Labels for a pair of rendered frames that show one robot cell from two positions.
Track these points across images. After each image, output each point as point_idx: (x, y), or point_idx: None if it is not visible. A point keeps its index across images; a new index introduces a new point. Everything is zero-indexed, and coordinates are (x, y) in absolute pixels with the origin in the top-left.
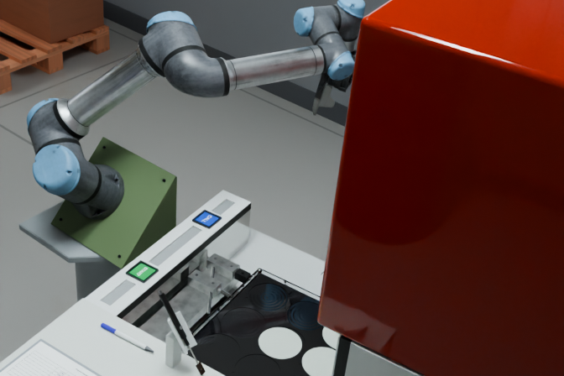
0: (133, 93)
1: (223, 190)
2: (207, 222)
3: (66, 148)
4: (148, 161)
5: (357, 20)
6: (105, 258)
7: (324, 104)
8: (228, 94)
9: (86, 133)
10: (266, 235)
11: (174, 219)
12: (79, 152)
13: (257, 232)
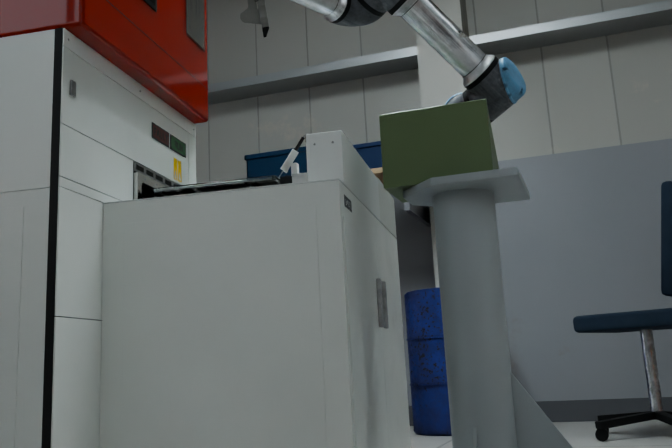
0: (422, 36)
1: (339, 130)
2: None
3: (458, 93)
4: (416, 109)
5: None
6: None
7: (253, 20)
8: (325, 19)
9: (463, 83)
10: (292, 183)
11: (382, 167)
12: (455, 99)
13: (304, 182)
